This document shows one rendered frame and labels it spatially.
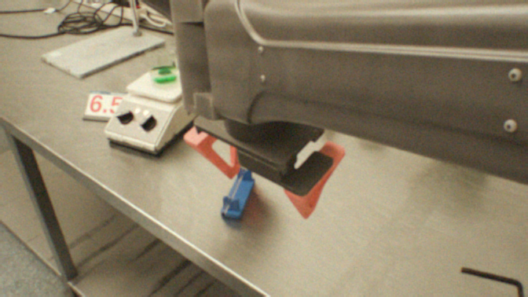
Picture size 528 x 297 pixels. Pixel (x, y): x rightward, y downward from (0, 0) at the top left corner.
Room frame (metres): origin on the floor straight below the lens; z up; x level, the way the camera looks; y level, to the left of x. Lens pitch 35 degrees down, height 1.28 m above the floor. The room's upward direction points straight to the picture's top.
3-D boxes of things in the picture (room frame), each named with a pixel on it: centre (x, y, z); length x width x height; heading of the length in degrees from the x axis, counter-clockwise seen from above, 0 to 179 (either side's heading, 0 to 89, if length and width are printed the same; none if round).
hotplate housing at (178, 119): (0.84, 0.22, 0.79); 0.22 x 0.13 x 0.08; 155
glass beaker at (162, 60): (0.86, 0.20, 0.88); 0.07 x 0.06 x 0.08; 58
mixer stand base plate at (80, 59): (1.24, 0.46, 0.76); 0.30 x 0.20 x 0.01; 141
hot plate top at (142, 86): (0.87, 0.21, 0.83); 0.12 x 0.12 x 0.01; 65
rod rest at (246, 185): (0.60, 0.04, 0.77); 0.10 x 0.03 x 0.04; 166
